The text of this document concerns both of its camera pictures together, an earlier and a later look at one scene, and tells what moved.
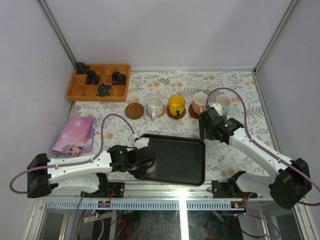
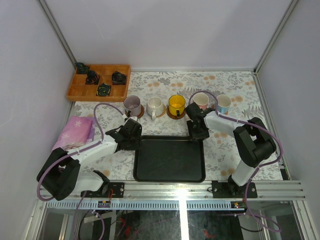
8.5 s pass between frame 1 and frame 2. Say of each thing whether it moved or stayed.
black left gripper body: moved
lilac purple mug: moved
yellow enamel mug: stayed
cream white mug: stayed
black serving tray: stayed
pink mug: stayed
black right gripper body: moved
